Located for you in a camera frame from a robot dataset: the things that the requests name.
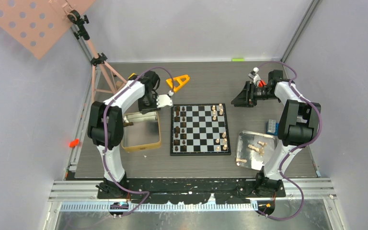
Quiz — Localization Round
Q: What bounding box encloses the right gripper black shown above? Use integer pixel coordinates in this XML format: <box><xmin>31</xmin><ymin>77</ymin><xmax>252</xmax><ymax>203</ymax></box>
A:
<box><xmin>231</xmin><ymin>80</ymin><xmax>279</xmax><ymax>108</ymax></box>

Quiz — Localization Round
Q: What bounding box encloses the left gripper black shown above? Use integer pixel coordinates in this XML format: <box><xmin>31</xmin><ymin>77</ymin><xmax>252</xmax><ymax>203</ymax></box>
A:
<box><xmin>138</xmin><ymin>93</ymin><xmax>161</xmax><ymax>115</ymax></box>

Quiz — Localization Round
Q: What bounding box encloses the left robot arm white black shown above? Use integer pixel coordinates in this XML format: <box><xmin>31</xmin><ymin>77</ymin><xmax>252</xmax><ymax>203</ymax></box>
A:
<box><xmin>87</xmin><ymin>68</ymin><xmax>174</xmax><ymax>198</ymax></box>

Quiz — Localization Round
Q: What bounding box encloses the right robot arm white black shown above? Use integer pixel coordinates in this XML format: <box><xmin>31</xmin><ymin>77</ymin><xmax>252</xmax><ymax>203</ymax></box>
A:
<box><xmin>231</xmin><ymin>67</ymin><xmax>322</xmax><ymax>197</ymax></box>

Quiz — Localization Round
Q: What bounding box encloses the pink perforated board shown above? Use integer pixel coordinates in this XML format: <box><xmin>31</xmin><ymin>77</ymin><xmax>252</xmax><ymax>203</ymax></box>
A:
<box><xmin>0</xmin><ymin>0</ymin><xmax>94</xmax><ymax>59</ymax></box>

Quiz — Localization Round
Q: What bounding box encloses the dark pawn tin left edge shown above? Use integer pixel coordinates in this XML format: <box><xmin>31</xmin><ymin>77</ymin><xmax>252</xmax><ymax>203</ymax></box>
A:
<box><xmin>123</xmin><ymin>122</ymin><xmax>133</xmax><ymax>127</ymax></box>

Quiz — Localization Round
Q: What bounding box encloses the gold-rimmed metal tin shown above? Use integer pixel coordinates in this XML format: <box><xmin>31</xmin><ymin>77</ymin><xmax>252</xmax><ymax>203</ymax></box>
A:
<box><xmin>121</xmin><ymin>111</ymin><xmax>161</xmax><ymax>152</ymax></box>

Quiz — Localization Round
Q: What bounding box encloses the green tape piece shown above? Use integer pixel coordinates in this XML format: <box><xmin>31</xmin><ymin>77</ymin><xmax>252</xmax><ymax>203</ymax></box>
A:
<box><xmin>231</xmin><ymin>57</ymin><xmax>245</xmax><ymax>62</ymax></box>

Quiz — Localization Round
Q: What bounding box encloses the blue toy brick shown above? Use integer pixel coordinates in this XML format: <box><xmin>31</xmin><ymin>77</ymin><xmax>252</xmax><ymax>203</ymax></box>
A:
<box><xmin>266</xmin><ymin>119</ymin><xmax>279</xmax><ymax>136</ymax></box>

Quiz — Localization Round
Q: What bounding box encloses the pink tripod stand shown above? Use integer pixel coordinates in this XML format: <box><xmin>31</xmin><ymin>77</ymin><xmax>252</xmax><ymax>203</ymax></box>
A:
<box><xmin>67</xmin><ymin>10</ymin><xmax>127</xmax><ymax>102</ymax></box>

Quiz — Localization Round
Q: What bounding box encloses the black white chessboard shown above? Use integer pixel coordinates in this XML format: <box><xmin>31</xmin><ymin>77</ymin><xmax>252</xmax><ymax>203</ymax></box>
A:
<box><xmin>170</xmin><ymin>103</ymin><xmax>231</xmax><ymax>156</ymax></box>

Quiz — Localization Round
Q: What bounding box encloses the silver tin lid tray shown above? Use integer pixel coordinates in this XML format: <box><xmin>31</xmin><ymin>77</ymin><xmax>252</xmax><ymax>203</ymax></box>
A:
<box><xmin>235</xmin><ymin>130</ymin><xmax>277</xmax><ymax>171</ymax></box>

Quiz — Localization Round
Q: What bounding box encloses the light pawn beside tray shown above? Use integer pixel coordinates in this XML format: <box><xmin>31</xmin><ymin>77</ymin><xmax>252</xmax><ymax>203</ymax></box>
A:
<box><xmin>236</xmin><ymin>158</ymin><xmax>247</xmax><ymax>164</ymax></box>

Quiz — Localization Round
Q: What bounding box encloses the orange plastic triangle frame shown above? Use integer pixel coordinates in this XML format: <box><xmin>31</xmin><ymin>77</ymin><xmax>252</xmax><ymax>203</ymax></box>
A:
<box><xmin>166</xmin><ymin>75</ymin><xmax>190</xmax><ymax>93</ymax></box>

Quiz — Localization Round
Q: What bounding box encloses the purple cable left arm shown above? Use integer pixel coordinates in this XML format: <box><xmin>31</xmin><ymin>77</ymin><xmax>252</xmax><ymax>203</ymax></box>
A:
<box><xmin>102</xmin><ymin>67</ymin><xmax>175</xmax><ymax>218</ymax></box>

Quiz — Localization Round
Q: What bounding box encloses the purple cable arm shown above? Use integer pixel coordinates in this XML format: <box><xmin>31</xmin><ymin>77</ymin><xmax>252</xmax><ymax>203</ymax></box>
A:
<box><xmin>257</xmin><ymin>61</ymin><xmax>323</xmax><ymax>222</ymax></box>
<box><xmin>102</xmin><ymin>67</ymin><xmax>175</xmax><ymax>218</ymax></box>

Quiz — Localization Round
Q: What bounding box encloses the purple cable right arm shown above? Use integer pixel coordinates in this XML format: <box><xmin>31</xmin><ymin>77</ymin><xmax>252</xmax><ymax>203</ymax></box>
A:
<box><xmin>257</xmin><ymin>61</ymin><xmax>323</xmax><ymax>222</ymax></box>

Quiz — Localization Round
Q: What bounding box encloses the red clip on rail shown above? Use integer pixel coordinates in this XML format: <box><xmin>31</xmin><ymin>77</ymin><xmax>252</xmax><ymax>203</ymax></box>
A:
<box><xmin>69</xmin><ymin>138</ymin><xmax>80</xmax><ymax>148</ymax></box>

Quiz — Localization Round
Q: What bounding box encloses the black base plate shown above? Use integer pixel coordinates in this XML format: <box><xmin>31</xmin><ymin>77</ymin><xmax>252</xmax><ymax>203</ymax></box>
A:
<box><xmin>96</xmin><ymin>178</ymin><xmax>286</xmax><ymax>204</ymax></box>

